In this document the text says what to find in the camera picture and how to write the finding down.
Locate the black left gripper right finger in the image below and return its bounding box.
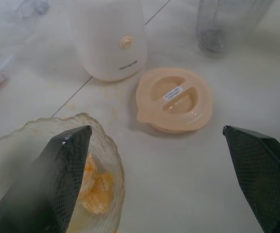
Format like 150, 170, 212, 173
223, 125, 280, 233

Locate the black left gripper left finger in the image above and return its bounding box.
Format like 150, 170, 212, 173
0, 125, 93, 233

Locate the clear ribbed glass plate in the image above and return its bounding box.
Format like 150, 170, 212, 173
0, 112, 126, 233

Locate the clear blender jar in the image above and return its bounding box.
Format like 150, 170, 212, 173
195, 0, 275, 56

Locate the peach blender lid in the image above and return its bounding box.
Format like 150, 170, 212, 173
135, 67, 214, 133

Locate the white blender base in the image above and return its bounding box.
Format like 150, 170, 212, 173
69, 0, 148, 82

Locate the clear plastic bag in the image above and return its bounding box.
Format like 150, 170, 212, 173
2, 0, 51, 33

